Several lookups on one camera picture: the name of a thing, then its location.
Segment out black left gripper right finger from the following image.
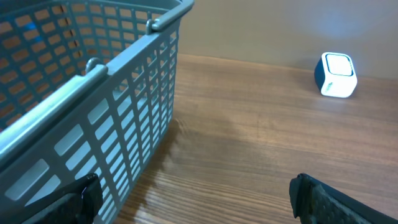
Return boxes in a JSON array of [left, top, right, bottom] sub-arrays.
[[289, 173, 397, 224]]

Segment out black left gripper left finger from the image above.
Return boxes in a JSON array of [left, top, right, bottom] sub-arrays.
[[18, 173, 103, 224]]

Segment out white barcode scanner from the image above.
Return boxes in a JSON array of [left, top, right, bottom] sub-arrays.
[[314, 52, 358, 98]]

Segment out grey plastic shopping basket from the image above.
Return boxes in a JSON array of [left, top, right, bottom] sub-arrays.
[[1, 0, 194, 223]]

